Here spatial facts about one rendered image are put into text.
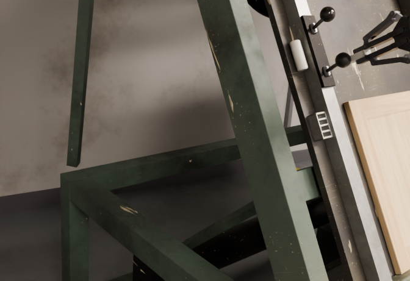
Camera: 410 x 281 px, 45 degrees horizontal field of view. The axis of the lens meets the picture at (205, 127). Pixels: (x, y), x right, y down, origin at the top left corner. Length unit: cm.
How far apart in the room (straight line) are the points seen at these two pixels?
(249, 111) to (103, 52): 243
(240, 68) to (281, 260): 45
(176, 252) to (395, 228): 65
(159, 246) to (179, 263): 11
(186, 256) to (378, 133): 68
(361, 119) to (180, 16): 245
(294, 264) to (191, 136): 290
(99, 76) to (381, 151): 240
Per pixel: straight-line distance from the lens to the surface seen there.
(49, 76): 342
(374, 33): 123
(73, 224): 218
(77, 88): 194
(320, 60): 134
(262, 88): 115
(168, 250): 159
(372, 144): 147
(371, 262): 135
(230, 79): 118
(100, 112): 358
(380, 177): 146
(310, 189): 131
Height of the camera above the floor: 161
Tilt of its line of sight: 17 degrees down
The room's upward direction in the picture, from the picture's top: 4 degrees clockwise
